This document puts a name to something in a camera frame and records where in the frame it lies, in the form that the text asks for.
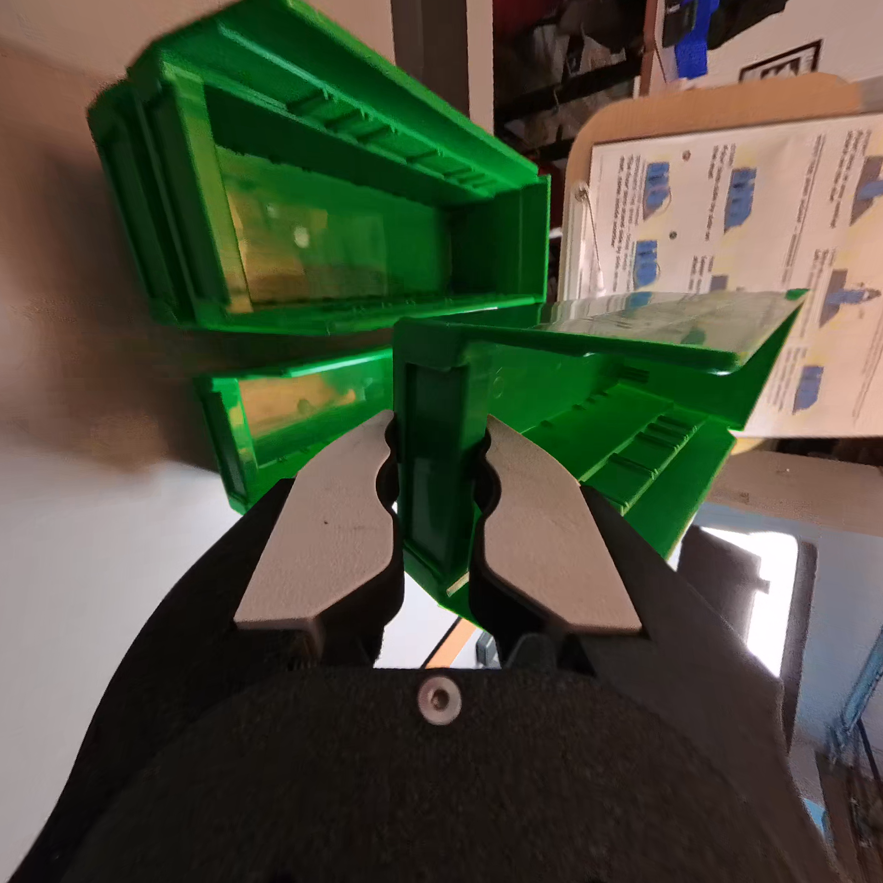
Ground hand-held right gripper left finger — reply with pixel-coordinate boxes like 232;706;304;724
233;409;406;639

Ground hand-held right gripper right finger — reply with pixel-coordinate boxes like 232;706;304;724
470;414;644;636

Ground grey desk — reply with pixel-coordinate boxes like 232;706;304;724
0;0;495;877

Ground printed instruction sheet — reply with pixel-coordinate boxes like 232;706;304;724
586;114;883;439

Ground instruction sheet on stand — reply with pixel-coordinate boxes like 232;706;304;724
555;72;883;442

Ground blue plastic bin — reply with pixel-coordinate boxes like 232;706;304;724
672;0;722;78

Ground framed marker poster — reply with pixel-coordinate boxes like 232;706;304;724
738;40;823;84

